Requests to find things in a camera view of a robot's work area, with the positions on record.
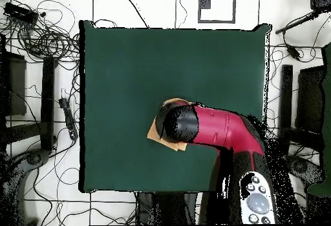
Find dark green table cloth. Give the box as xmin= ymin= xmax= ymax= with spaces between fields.
xmin=78 ymin=19 xmax=271 ymax=194

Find black stand bar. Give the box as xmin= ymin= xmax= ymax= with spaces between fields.
xmin=40 ymin=56 xmax=58 ymax=152
xmin=277 ymin=64 xmax=294 ymax=156

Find black power strip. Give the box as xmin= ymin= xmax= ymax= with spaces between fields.
xmin=58 ymin=97 xmax=79 ymax=141

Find black device box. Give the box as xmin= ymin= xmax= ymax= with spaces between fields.
xmin=309 ymin=0 xmax=331 ymax=12

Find tangled black cables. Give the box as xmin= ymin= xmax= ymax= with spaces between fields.
xmin=0 ymin=0 xmax=81 ymax=64

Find long black cable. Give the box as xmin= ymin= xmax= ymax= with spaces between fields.
xmin=120 ymin=0 xmax=150 ymax=29

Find tan terry towel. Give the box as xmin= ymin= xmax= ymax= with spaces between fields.
xmin=146 ymin=97 xmax=193 ymax=152

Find black power adapter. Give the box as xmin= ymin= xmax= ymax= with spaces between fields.
xmin=285 ymin=43 xmax=302 ymax=62

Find black hub box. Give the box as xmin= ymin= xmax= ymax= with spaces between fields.
xmin=3 ymin=1 xmax=39 ymax=25

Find black rod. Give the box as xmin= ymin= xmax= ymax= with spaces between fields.
xmin=274 ymin=10 xmax=323 ymax=35

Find dark flat panel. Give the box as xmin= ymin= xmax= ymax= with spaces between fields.
xmin=295 ymin=65 xmax=326 ymax=135
xmin=0 ymin=50 xmax=27 ymax=117

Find dark green hanging cloth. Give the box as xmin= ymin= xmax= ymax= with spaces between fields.
xmin=306 ymin=42 xmax=331 ymax=198

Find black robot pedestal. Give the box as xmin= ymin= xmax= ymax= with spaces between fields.
xmin=136 ymin=191 xmax=198 ymax=225

